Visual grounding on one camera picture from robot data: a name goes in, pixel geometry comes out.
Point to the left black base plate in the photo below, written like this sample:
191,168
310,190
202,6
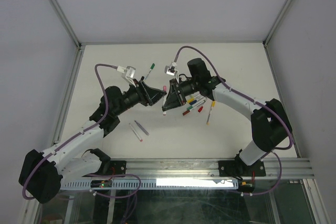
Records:
113,167

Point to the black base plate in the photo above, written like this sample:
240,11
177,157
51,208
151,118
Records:
232,168
113,167

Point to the yellow cap long marker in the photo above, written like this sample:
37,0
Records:
210,112

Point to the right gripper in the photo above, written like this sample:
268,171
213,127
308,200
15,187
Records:
174,98

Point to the left aluminium frame post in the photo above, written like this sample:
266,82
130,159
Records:
65,22

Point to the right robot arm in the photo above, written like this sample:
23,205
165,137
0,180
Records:
269,122

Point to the aluminium mounting rail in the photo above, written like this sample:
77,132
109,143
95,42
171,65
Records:
286,168

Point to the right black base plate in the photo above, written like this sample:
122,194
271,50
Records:
232,168

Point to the translucent grey highlighter pen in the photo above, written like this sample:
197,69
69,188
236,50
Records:
142,128

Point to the blue cap marker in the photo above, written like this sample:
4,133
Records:
197,102

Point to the right aluminium frame post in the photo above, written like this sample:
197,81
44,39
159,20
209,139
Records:
280,16

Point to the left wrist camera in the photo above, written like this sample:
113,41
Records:
127,74

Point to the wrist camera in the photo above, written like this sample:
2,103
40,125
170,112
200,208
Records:
172,70
127,74

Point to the green cap rainbow marker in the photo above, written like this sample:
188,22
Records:
149,71

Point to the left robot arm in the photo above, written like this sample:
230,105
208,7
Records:
44,173

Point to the aluminium frame post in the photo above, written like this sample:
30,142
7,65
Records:
65,22
280,16

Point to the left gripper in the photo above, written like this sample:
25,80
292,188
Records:
148,96

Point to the magenta cap acrylic marker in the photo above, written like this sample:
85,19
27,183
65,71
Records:
135,132

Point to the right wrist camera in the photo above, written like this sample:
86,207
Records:
172,70

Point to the grey slotted cable duct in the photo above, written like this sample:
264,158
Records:
151,184

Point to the pink cap acrylic marker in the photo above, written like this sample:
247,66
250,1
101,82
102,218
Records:
164,99

